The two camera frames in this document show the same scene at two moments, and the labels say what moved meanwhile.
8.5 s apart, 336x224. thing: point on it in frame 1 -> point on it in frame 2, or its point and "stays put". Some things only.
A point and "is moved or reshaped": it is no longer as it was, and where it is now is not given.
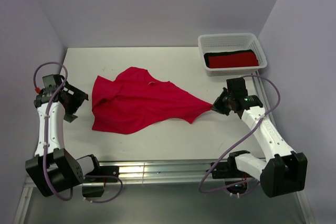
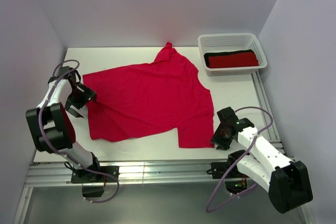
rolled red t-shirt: x=233 y=60 stays put
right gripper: x=217 y=105 -> x=222 y=145
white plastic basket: x=231 y=54 stays put
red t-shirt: x=136 y=98 is moved or reshaped
